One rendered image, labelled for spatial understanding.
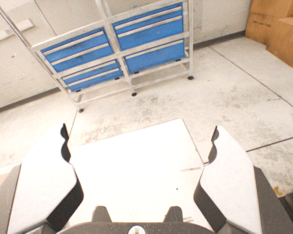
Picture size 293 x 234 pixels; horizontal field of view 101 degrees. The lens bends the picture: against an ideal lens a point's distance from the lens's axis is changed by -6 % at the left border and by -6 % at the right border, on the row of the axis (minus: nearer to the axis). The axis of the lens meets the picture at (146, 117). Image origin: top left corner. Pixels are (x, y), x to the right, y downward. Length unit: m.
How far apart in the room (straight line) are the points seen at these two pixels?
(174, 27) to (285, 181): 1.62
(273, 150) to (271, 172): 0.18
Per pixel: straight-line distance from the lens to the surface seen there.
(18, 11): 2.77
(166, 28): 1.65
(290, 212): 0.91
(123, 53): 1.60
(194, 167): 0.42
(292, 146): 1.50
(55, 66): 1.85
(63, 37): 1.67
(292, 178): 1.36
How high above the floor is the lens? 1.10
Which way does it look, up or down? 46 degrees down
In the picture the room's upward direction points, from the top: 20 degrees counter-clockwise
